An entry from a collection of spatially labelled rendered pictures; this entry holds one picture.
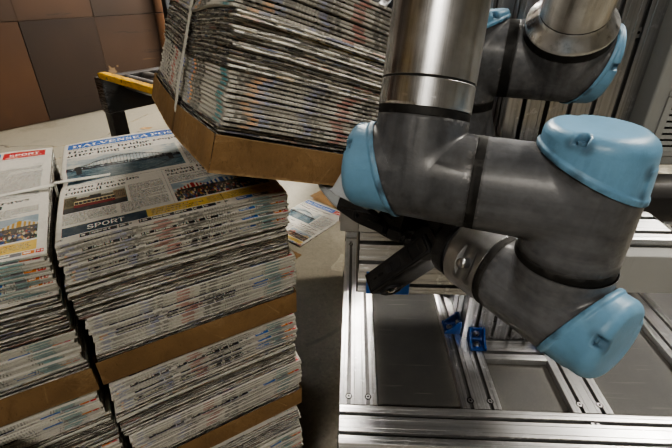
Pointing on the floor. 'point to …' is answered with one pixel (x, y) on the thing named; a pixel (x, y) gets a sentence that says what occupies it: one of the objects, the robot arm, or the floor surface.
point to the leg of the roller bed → (117, 123)
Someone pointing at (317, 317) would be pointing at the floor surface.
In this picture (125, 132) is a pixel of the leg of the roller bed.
